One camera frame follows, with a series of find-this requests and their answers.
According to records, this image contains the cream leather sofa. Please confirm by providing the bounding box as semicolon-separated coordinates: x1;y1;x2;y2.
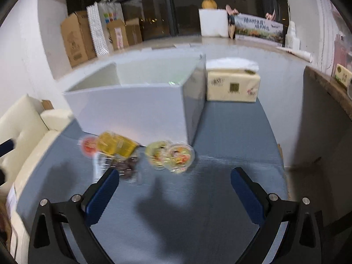
1;95;74;263

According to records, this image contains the white silver snack packet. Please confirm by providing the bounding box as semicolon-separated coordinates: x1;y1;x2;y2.
92;152;140;183

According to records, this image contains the blue grey table mat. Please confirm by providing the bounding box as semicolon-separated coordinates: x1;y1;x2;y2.
15;99;289;264

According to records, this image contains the small red jelly cup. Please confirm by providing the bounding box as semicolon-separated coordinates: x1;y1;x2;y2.
78;135;98;158

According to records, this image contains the orange yellow jelly cup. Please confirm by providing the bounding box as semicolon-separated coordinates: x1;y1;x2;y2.
97;132;119;156

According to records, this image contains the amber jelly cup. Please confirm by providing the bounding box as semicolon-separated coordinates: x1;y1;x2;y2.
115;135;140;159

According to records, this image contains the pale yellow jelly cup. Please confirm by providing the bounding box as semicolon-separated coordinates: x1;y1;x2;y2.
144;141;171;170

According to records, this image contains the cartoon lid jelly cup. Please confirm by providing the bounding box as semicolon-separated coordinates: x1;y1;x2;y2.
163;142;195;173

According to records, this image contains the white cardboard storage box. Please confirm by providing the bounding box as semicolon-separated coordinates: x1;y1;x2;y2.
63;51;206;146

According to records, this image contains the yellow tissue paper pack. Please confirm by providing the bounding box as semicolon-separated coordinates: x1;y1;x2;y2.
206;57;261;103

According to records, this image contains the tall brown cardboard box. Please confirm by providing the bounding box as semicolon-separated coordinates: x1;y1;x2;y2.
60;10;96;67

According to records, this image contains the wooden side shelf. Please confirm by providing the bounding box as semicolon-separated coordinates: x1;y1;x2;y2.
304;66;352;120

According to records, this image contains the green white small box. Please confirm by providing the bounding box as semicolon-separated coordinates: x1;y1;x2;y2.
335;64;352;88

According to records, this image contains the rolled white paper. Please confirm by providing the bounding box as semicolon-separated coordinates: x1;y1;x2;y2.
277;46;313;63

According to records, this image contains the open small cardboard box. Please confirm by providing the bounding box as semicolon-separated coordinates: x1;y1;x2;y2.
107;18;143;50

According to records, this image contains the white dotted paper bag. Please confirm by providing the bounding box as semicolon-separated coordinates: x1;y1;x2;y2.
86;0;124;57

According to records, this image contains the white plastic bottle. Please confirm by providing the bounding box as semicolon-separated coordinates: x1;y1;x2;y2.
285;21;300;50

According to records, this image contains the landscape printed long box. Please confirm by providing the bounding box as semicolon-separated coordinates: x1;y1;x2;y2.
235;14;284;45

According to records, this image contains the white foam box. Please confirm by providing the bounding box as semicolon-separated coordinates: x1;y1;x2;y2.
199;9;229;38

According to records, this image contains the yellow pomelo fruit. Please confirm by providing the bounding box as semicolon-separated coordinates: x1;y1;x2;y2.
202;0;218;10

